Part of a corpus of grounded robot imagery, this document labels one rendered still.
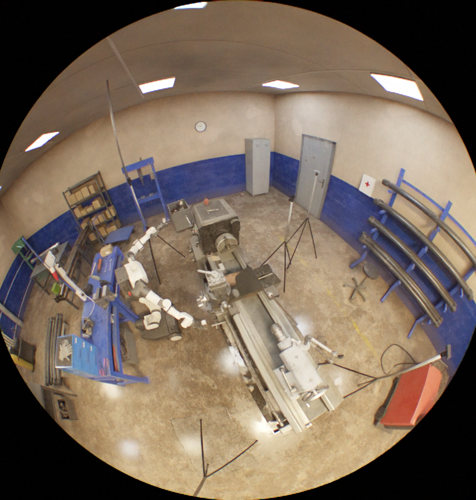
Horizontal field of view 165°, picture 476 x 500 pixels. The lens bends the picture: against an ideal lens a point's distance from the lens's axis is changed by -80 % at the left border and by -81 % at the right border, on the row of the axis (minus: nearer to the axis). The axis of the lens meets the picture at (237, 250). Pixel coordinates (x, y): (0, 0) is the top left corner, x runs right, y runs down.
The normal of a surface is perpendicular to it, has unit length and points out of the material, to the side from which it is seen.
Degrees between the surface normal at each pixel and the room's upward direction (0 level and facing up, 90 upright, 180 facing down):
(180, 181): 90
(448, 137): 90
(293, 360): 0
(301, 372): 0
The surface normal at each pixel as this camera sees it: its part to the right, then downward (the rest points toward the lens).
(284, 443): -0.04, -0.71
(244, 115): 0.40, 0.63
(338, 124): -0.92, 0.30
